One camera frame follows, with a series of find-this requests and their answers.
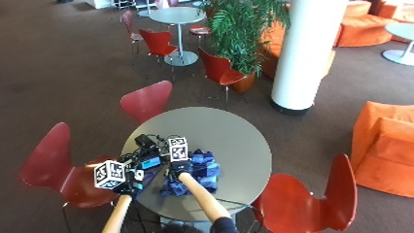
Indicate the person's left hand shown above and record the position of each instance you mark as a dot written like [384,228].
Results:
[130,187]

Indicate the person's right hand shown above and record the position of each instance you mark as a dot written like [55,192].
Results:
[179,168]

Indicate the blue patterned cloth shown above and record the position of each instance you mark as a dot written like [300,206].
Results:
[206,170]

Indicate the black device with blue screen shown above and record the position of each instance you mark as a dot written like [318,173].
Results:
[149,161]

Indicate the white marker cube left glove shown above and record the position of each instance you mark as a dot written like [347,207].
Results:
[109,174]

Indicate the white marker cube glove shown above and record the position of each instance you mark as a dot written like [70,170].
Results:
[109,174]
[177,149]

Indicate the white marker cube right glove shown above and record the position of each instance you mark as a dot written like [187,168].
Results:
[177,149]

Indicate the black box device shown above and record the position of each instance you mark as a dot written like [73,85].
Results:
[145,141]

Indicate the person's dark sleeve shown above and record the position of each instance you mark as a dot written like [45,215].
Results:
[225,225]

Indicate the large red chair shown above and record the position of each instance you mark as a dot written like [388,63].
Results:
[51,161]
[146,100]
[300,207]

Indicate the orange plant pot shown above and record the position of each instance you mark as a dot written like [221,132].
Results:
[243,83]

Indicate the small red chair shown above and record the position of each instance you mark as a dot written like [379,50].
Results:
[198,30]
[157,42]
[127,22]
[217,69]

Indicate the green potted palm plant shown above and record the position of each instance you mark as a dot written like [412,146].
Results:
[238,29]

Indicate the white round pillar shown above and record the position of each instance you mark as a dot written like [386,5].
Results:
[307,51]

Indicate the orange armchair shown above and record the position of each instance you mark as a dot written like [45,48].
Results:
[387,145]

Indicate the orange round sofa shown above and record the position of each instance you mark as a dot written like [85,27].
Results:
[363,29]

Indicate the round grey pedestal table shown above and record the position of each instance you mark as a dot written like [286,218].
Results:
[177,15]
[403,32]

